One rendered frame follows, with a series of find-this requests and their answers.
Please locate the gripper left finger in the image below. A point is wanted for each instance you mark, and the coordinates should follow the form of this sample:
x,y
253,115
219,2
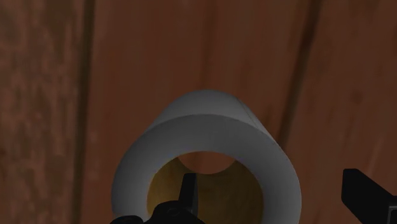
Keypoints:
x,y
188,198

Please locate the white toilet paper roll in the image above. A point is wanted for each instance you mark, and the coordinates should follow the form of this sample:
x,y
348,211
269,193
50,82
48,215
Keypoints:
x,y
217,136

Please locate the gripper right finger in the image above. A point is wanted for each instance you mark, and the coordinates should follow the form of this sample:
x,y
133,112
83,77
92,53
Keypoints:
x,y
366,195

